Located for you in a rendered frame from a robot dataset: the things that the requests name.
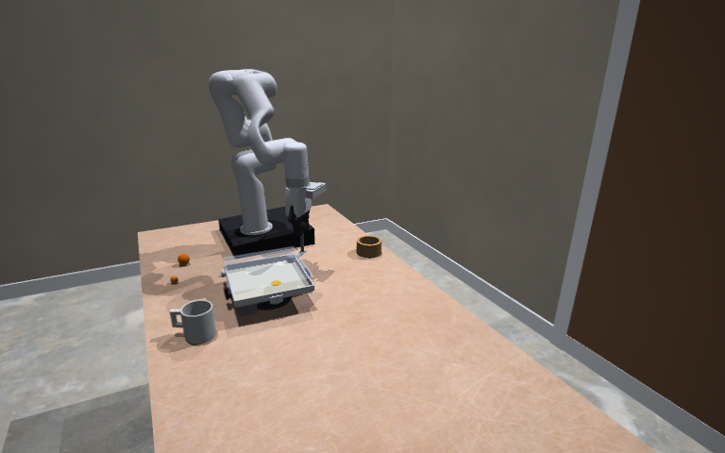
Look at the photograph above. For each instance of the grey mug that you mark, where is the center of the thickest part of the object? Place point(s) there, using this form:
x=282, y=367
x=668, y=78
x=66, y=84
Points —
x=197, y=329

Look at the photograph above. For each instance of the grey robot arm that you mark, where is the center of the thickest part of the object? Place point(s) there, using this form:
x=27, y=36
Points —
x=253, y=89

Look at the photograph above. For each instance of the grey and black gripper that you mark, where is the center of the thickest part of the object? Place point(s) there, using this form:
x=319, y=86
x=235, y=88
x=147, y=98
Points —
x=296, y=206

